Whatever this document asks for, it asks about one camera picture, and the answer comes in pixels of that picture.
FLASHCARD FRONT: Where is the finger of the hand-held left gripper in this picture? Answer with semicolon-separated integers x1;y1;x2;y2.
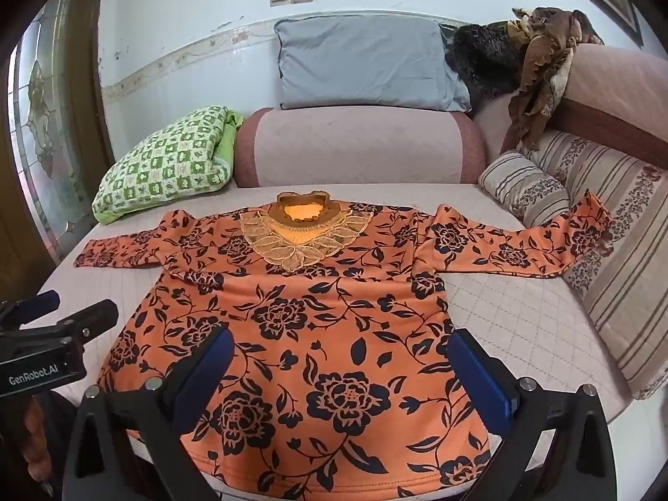
32;299;120;357
0;291;61;325

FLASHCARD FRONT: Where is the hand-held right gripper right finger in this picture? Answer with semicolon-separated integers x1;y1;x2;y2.
448;328;617;501

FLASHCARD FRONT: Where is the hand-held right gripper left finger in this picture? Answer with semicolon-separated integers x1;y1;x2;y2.
61;322;235;501

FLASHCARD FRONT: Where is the orange floral shirt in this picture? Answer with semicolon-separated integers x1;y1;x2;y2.
73;190;617;501

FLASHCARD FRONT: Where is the person's left hand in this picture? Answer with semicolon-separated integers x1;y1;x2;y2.
21;399;56;486

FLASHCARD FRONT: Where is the large striped floral cushion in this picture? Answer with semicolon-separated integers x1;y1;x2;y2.
522;129;668;400

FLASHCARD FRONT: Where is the green patterned pillow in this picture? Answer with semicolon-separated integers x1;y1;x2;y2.
92;106;245;225

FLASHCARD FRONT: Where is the wooden stained glass door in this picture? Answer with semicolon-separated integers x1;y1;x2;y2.
0;0;116;277

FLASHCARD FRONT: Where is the small striped floral cushion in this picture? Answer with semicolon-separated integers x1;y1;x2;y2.
478;150;569;223

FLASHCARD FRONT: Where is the pink sofa back cushion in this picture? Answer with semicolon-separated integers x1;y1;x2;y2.
234;107;487;189

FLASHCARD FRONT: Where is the brown ruffled cloth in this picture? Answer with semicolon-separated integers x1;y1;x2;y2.
501;7;606;151

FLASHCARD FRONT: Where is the pink sofa armrest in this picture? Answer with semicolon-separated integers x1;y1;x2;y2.
472;43;668;170

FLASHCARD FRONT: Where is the black furry garment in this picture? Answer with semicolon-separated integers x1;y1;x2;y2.
443;22;528;116

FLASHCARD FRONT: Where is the grey pillow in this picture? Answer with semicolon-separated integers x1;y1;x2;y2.
274;15;473;113

